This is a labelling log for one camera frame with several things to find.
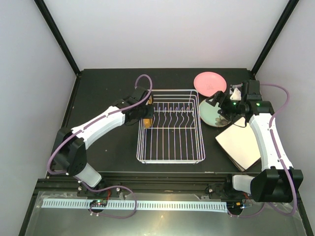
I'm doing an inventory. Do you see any orange dotted scalloped plate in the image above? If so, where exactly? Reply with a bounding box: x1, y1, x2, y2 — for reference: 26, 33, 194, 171
143, 95, 154, 128

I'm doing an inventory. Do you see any white square plate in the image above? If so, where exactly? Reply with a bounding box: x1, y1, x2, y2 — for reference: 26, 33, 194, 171
216, 118, 260, 172

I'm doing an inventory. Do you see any white wire dish rack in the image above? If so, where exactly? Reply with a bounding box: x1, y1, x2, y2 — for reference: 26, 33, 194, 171
136, 89, 205, 164

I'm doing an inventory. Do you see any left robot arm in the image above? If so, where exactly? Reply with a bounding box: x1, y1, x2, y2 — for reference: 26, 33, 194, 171
47, 87, 154, 196

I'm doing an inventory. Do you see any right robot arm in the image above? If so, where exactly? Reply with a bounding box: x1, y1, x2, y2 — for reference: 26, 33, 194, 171
206, 80, 303, 203

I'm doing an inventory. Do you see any green floral plate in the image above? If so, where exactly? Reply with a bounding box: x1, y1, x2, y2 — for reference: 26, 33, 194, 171
199, 99, 230, 127

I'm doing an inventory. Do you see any pink round plate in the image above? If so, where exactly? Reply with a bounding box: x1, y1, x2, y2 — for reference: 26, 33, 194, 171
193, 72, 227, 97

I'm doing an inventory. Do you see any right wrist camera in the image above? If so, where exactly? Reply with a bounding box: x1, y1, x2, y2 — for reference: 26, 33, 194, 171
229, 84, 242, 101

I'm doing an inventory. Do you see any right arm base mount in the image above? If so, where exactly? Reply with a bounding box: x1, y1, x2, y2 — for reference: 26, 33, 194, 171
204, 182, 252, 200

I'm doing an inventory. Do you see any white slotted cable duct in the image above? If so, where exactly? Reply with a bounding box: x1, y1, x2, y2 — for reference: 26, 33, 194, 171
41, 199, 227, 213

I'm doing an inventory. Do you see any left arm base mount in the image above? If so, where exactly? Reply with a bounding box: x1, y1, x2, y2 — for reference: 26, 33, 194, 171
77, 180, 122, 199

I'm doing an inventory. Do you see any right black frame post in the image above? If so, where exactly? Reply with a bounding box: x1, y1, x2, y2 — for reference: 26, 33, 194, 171
251, 0, 299, 76

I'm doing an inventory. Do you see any black frame post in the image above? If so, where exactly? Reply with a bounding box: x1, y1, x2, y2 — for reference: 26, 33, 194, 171
251, 0, 299, 76
34, 0, 81, 76

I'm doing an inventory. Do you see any left black frame post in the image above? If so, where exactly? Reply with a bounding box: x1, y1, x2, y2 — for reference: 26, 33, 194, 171
34, 0, 81, 76

